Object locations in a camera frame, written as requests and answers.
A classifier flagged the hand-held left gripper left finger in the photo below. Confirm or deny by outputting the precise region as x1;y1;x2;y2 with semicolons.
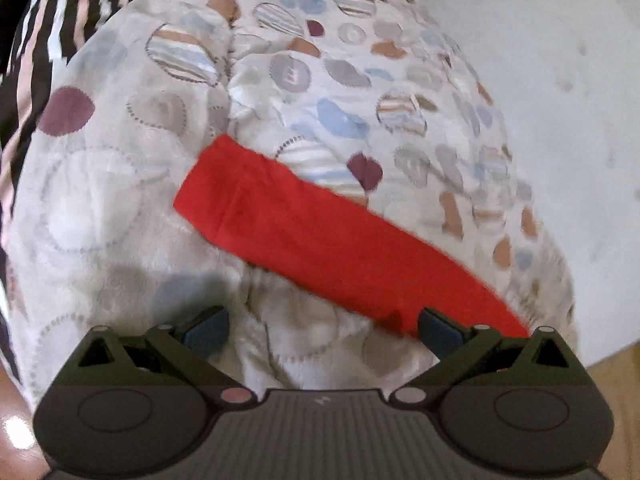
49;305;257;407

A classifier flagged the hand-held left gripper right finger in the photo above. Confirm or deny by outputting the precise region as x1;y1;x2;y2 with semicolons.
389;307;594;406

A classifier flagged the red garment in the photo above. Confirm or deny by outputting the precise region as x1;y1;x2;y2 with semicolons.
173;134;532;341

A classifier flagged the dotted print quilt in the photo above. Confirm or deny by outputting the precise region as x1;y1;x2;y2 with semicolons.
4;0;581;411

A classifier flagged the striped pink black blanket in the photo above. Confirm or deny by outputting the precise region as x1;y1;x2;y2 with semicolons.
0;0;173;386

